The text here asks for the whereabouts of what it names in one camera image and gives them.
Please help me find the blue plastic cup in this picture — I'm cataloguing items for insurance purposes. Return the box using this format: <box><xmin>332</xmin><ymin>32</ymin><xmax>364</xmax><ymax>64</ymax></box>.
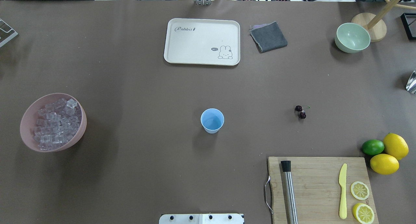
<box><xmin>201</xmin><ymin>108</ymin><xmax>225</xmax><ymax>134</ymax></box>

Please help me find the pile of ice cubes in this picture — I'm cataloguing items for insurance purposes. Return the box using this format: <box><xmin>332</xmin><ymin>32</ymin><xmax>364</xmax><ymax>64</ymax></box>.
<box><xmin>32</xmin><ymin>98</ymin><xmax>82</xmax><ymax>151</ymax></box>

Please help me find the steel ice scoop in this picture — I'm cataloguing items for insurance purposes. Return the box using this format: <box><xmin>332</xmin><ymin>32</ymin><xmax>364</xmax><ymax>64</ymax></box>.
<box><xmin>405</xmin><ymin>70</ymin><xmax>416</xmax><ymax>94</ymax></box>

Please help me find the cream rabbit tray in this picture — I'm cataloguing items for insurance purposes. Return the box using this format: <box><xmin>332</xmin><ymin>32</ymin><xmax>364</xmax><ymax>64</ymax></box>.
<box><xmin>164</xmin><ymin>18</ymin><xmax>241</xmax><ymax>66</ymax></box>

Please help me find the dark cherry pair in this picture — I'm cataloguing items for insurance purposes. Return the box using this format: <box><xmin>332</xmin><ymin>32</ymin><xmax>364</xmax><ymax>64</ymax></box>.
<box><xmin>294</xmin><ymin>105</ymin><xmax>306</xmax><ymax>119</ymax></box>

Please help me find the grey folded cloth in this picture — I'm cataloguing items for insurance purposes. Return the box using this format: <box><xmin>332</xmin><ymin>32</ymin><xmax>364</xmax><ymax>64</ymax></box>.
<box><xmin>249</xmin><ymin>21</ymin><xmax>288</xmax><ymax>53</ymax></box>

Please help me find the steel muddler black tip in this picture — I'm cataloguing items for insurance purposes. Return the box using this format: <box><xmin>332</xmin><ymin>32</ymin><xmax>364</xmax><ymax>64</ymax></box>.
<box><xmin>281</xmin><ymin>160</ymin><xmax>298</xmax><ymax>224</ymax></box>

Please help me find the yellow plastic knife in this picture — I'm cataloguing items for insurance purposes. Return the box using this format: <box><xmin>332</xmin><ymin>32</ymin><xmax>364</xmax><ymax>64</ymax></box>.
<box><xmin>338</xmin><ymin>163</ymin><xmax>347</xmax><ymax>219</ymax></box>

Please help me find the pink bowl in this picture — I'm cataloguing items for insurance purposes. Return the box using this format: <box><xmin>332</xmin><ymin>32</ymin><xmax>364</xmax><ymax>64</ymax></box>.
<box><xmin>20</xmin><ymin>93</ymin><xmax>88</xmax><ymax>153</ymax></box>

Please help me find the mint green bowl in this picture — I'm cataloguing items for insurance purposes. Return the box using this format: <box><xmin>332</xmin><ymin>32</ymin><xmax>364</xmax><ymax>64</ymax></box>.
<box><xmin>335</xmin><ymin>23</ymin><xmax>371</xmax><ymax>53</ymax></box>

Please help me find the green lime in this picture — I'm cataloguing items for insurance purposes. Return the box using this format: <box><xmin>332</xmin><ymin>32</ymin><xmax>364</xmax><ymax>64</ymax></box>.
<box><xmin>361</xmin><ymin>139</ymin><xmax>385</xmax><ymax>156</ymax></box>

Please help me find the upper lemon half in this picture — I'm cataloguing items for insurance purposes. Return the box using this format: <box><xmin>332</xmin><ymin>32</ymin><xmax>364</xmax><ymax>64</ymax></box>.
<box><xmin>350</xmin><ymin>181</ymin><xmax>370</xmax><ymax>201</ymax></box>

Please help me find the lemon half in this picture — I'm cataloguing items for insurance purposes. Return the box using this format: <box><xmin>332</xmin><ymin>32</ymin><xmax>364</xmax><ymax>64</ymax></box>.
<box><xmin>350</xmin><ymin>181</ymin><xmax>370</xmax><ymax>201</ymax></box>
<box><xmin>352</xmin><ymin>203</ymin><xmax>375</xmax><ymax>224</ymax></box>

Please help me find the lower yellow lemon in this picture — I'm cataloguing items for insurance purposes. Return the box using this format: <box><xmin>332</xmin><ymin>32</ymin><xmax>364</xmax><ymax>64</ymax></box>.
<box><xmin>370</xmin><ymin>154</ymin><xmax>399</xmax><ymax>175</ymax></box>

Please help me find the yellow lemon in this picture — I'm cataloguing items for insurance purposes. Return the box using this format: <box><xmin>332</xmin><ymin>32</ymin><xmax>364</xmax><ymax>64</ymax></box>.
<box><xmin>383</xmin><ymin>133</ymin><xmax>409</xmax><ymax>160</ymax></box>
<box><xmin>370</xmin><ymin>154</ymin><xmax>399</xmax><ymax>175</ymax></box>

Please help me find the wooden mug tree stand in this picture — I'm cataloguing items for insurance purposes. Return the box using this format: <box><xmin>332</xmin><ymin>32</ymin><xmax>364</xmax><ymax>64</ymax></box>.
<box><xmin>351</xmin><ymin>0</ymin><xmax>415</xmax><ymax>42</ymax></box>

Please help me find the lower lemon half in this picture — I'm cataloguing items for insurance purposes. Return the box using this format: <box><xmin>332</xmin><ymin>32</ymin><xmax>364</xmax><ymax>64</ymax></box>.
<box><xmin>352</xmin><ymin>203</ymin><xmax>375</xmax><ymax>224</ymax></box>

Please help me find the upper yellow lemon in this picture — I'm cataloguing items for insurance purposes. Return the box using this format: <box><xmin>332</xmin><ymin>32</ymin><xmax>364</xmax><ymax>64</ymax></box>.
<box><xmin>383</xmin><ymin>133</ymin><xmax>409</xmax><ymax>160</ymax></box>

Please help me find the grey device at edge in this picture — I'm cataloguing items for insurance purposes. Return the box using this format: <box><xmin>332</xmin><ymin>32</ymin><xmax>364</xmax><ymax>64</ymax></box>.
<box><xmin>0</xmin><ymin>19</ymin><xmax>18</xmax><ymax>47</ymax></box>

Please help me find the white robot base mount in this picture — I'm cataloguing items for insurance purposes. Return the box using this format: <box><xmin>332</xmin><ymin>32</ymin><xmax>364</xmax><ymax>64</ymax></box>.
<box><xmin>159</xmin><ymin>213</ymin><xmax>245</xmax><ymax>224</ymax></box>

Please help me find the black frame object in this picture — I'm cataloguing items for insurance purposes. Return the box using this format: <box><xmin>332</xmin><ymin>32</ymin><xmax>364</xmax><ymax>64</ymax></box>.
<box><xmin>400</xmin><ymin>13</ymin><xmax>416</xmax><ymax>40</ymax></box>

